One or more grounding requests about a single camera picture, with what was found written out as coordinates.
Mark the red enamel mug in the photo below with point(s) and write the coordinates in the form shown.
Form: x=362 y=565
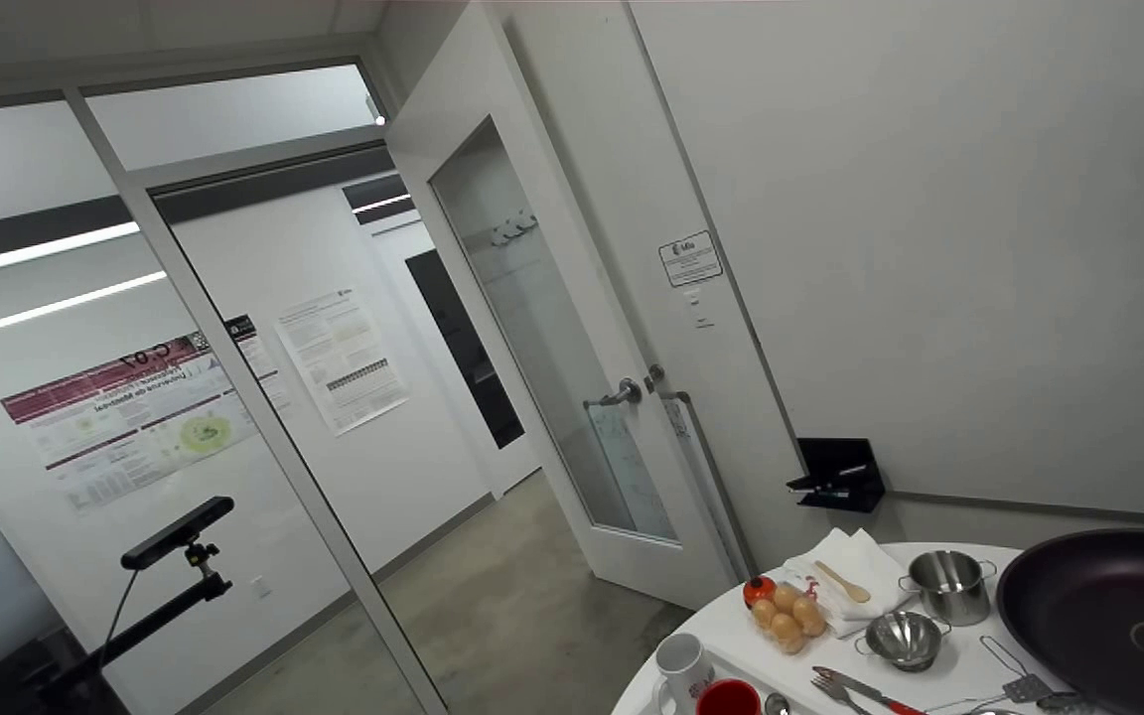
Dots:
x=727 y=700

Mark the steel spatula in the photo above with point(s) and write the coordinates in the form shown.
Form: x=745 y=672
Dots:
x=1027 y=690

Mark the white paper wall notice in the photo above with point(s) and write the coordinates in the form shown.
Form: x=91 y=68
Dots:
x=341 y=357

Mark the small wooden spoon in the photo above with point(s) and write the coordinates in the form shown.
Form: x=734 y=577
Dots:
x=843 y=583

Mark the maroon header wall poster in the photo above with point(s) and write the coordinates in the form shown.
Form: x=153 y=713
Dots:
x=122 y=411

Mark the black frying pan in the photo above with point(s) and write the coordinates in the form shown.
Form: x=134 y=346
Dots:
x=1111 y=622

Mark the black stereo camera bar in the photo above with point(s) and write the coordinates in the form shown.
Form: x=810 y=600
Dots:
x=178 y=533

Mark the small steel round cup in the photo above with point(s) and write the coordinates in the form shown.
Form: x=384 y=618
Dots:
x=779 y=704

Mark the white door with glass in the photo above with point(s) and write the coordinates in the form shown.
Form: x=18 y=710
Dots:
x=534 y=333

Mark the dark corridor door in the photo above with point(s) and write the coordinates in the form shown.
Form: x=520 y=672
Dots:
x=465 y=346

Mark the black camera stand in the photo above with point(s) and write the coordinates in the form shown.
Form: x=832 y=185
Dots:
x=137 y=628

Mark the small steel bowl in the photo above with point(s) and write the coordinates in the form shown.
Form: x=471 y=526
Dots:
x=902 y=640

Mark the black wall marker holder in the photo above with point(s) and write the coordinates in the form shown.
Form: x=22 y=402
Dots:
x=843 y=473

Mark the white folded napkin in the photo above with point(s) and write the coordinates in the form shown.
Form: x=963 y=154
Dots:
x=862 y=559

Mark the small steel pot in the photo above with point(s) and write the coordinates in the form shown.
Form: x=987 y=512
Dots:
x=947 y=583

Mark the small orange round toy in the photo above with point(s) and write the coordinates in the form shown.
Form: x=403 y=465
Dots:
x=759 y=589

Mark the small white door sign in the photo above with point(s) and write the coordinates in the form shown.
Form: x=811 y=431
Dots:
x=694 y=258

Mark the white ceramic mug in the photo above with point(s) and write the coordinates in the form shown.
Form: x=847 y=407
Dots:
x=686 y=661

